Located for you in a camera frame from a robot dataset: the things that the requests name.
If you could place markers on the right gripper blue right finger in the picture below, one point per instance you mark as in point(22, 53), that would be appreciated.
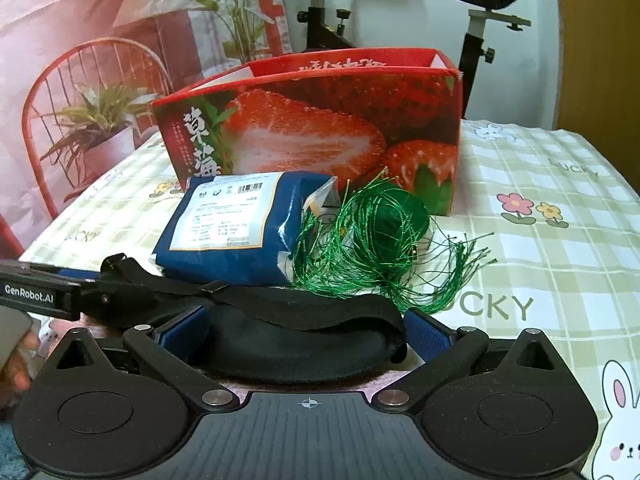
point(447, 354)

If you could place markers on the pink printed backdrop cloth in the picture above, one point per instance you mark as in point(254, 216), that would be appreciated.
point(77, 79)

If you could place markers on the brown wooden door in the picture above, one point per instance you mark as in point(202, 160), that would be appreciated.
point(599, 95)

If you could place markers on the green thread bundle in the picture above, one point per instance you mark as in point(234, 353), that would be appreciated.
point(382, 239)

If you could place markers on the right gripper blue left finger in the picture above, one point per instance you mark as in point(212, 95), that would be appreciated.
point(168, 352)

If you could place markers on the black eye mask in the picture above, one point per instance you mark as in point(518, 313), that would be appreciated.
point(266, 334)

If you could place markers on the operator left hand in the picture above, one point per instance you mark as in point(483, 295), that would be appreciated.
point(14, 375)

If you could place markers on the red strawberry cardboard box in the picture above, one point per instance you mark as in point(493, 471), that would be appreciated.
point(354, 114)

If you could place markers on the black exercise bike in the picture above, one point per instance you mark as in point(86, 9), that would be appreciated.
point(489, 40)

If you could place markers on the blue packaged cloth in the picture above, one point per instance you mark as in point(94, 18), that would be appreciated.
point(242, 229)

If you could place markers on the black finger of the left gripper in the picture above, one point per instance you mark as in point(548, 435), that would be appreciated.
point(94, 300)

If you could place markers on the green plaid bunny tablecloth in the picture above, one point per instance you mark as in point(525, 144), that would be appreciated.
point(561, 225)

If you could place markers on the pink knitted cloth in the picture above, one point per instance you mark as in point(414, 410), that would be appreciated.
point(368, 383)

